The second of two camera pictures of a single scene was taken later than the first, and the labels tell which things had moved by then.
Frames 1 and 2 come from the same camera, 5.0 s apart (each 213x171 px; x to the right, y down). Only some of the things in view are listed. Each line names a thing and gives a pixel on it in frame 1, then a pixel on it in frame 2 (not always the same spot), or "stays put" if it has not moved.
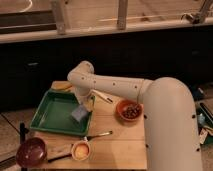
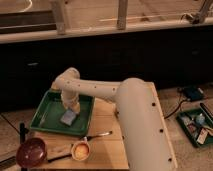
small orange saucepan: [80, 150] stays put
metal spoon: [88, 138] stays put
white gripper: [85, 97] -> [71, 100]
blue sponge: [79, 113] -> [68, 116]
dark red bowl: [31, 153] stays put
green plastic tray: [54, 114] stays put
